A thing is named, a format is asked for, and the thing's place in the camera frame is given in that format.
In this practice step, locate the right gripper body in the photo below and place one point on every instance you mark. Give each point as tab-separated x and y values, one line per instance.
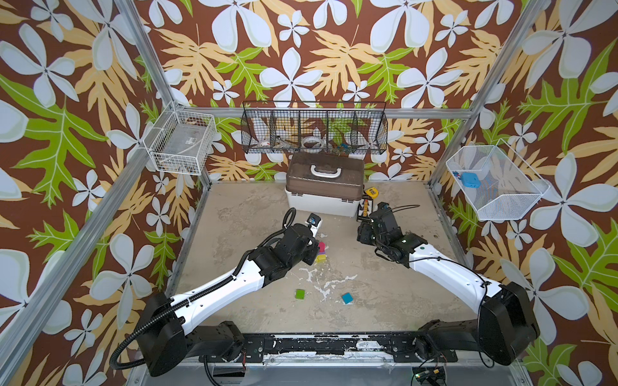
368	229

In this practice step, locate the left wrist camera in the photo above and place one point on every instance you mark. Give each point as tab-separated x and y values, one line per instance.
314	223

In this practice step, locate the teal cube block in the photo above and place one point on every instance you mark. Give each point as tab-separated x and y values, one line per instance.
347	298

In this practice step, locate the white wire basket left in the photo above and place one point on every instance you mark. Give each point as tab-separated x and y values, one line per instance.
179	141

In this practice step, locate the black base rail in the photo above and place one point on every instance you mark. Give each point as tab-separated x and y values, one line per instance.
398	347

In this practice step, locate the green cube block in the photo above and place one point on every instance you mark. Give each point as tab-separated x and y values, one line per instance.
300	294

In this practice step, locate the black wire basket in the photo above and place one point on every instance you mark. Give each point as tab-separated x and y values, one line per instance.
332	127

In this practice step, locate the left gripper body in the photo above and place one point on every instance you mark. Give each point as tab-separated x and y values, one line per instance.
309	256

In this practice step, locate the white mesh basket right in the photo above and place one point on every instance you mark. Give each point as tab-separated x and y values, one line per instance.
510	187

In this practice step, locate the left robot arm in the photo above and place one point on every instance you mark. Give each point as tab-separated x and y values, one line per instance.
172	329

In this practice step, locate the black battery holder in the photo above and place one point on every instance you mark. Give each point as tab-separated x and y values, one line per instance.
365	209

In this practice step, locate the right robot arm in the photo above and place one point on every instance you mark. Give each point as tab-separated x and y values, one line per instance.
504	325

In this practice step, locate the blue object in basket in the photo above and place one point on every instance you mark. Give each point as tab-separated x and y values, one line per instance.
470	180

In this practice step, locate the brown lid storage box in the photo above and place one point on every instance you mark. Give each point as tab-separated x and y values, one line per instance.
325	184

